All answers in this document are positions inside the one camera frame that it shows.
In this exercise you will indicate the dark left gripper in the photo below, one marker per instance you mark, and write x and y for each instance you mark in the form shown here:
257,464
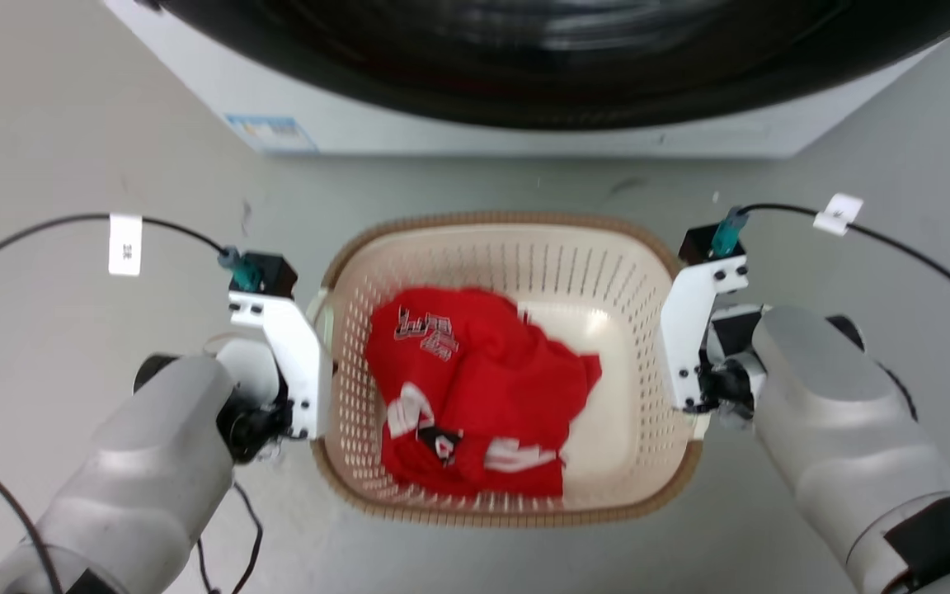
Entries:
256,429

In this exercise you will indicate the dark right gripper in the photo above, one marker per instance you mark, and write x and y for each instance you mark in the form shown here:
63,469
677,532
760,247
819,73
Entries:
731,384

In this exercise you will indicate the beige plastic laundry basket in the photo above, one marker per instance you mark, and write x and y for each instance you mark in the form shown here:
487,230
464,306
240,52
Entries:
607,272

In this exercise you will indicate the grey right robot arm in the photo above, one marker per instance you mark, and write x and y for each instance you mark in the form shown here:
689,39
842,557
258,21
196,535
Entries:
846,429

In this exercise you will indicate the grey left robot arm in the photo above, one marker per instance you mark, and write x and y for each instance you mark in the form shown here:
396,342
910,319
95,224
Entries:
137,478

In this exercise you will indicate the red printed garment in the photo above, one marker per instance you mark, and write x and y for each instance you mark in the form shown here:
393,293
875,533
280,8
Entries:
491,388

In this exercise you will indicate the blue label sticker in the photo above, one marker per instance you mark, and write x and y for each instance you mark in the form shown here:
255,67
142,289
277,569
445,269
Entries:
270,133

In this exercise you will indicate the white washing machine body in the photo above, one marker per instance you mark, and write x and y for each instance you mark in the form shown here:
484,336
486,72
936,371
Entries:
376,124

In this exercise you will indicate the black round washing machine door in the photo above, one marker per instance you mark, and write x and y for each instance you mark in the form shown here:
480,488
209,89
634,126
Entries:
524,74

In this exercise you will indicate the white right camera bracket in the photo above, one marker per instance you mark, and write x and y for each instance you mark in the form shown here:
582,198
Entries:
689,322

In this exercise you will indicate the white camera bracket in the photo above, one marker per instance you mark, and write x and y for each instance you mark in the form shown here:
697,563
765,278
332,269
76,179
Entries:
298,355
689,322

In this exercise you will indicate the white left camera bracket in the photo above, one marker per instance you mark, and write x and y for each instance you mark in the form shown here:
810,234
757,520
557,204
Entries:
298,355

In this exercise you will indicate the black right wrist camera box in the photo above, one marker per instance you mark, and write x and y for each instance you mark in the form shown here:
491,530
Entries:
699,244

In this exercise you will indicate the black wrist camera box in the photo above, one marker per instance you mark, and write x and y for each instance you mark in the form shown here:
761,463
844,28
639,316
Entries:
699,244
273,272

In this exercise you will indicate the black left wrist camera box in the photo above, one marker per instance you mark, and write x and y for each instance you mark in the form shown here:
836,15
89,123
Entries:
273,272

